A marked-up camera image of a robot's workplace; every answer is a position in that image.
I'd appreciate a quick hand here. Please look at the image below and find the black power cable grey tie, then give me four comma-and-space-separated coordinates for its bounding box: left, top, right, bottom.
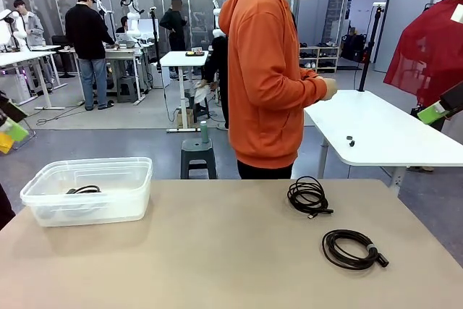
65, 185, 102, 195

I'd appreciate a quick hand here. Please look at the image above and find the black braided USB cable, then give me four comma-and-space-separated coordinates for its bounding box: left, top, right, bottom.
287, 175, 334, 221

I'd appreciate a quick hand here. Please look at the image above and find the black cable barrel connector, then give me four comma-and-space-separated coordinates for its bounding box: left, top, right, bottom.
321, 228, 390, 271

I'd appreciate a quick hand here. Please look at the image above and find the person's right forearm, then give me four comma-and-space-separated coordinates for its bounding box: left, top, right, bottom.
274, 68, 328, 104

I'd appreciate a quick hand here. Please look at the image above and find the person's right hand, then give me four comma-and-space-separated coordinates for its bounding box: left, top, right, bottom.
322, 77, 339, 102

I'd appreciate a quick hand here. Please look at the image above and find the person's left hand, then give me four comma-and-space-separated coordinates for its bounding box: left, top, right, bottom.
298, 68, 324, 82

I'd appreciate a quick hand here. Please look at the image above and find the yellow object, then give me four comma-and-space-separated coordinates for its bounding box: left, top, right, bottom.
0, 131, 14, 154

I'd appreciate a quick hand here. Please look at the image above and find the mannequin with red cape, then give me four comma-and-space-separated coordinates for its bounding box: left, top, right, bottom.
383, 0, 463, 132

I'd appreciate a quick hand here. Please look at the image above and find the white table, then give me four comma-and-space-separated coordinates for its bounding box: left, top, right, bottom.
302, 89, 463, 189

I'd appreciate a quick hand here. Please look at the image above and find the person in grey jacket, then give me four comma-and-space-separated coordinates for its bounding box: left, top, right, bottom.
13, 0, 45, 49

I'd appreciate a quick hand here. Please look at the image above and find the black tripod stand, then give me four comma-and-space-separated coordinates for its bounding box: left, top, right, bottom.
357, 3, 385, 93

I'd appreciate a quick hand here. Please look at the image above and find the black bag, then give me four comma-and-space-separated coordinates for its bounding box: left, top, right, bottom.
341, 33, 370, 64

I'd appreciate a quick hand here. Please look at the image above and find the clear plastic container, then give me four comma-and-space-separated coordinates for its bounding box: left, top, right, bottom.
20, 156, 153, 228

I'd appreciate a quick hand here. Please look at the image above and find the man in black jacket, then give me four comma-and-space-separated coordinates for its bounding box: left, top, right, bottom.
64, 0, 120, 111

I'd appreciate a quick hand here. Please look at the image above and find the grey plastic stool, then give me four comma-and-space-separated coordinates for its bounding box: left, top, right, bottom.
116, 75, 139, 104

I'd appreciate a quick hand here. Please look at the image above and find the white desk with equipment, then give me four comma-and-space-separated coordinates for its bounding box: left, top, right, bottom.
57, 41, 155, 106

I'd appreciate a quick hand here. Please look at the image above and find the wooden shoe shelf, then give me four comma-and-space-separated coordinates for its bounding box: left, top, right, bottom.
299, 45, 341, 74

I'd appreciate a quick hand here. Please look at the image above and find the cardboard box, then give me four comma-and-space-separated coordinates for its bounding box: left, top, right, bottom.
176, 108, 195, 129

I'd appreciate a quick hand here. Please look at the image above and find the dark green plastic stool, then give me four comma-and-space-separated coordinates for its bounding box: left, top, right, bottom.
179, 137, 218, 180

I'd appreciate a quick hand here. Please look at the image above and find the person in black clothes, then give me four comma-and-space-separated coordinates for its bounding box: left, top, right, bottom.
158, 0, 189, 53

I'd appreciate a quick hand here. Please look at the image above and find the person in orange hoodie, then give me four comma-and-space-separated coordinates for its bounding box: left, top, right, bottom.
218, 0, 339, 180

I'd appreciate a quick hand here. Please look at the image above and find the bent person in black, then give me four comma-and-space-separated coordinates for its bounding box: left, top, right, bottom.
195, 35, 231, 131

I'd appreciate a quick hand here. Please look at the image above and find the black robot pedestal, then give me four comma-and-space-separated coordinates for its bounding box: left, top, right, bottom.
0, 182, 16, 231

